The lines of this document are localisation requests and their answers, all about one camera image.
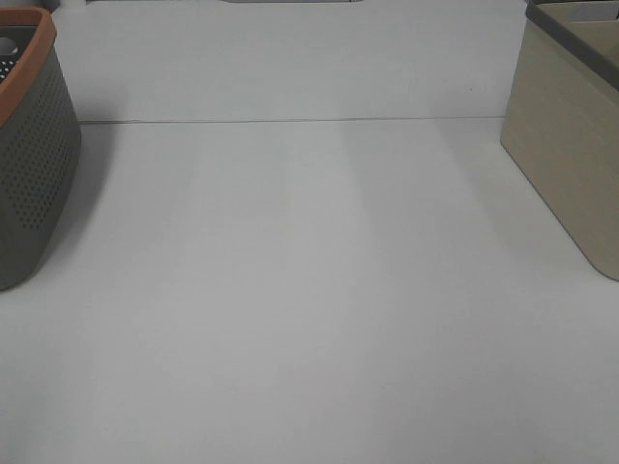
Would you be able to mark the grey perforated basket orange rim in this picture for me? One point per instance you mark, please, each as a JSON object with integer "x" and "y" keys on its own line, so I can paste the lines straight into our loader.
{"x": 40, "y": 140}

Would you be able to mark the beige bin grey rim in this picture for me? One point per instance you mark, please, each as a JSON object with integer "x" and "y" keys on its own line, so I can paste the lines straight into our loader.
{"x": 561, "y": 122}

